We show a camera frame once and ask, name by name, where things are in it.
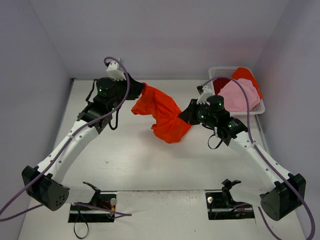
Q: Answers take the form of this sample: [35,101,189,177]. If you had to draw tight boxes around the orange t shirt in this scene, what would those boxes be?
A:
[131,83,192,144]
[231,67,263,99]

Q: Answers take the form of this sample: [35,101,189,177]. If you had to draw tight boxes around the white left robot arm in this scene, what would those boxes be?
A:
[21,77,146,211]

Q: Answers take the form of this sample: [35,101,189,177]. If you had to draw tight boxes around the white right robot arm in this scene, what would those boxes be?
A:
[178,95,306,221]

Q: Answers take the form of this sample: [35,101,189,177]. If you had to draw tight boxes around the dark red t shirt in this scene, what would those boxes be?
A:
[212,77,232,95]

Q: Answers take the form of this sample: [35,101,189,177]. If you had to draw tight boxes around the pink t shirt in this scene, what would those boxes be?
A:
[218,78,261,112]

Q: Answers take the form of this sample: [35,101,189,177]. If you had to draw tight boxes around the white plastic basket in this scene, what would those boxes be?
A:
[207,66,265,116]

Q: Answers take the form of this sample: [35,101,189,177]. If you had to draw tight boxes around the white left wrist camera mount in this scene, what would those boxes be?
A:
[106,60,126,81]

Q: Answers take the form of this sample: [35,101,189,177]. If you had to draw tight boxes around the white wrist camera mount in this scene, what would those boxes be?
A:
[106,60,126,81]
[196,85,215,105]

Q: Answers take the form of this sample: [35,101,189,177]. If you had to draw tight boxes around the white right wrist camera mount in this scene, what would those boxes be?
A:
[196,85,215,105]

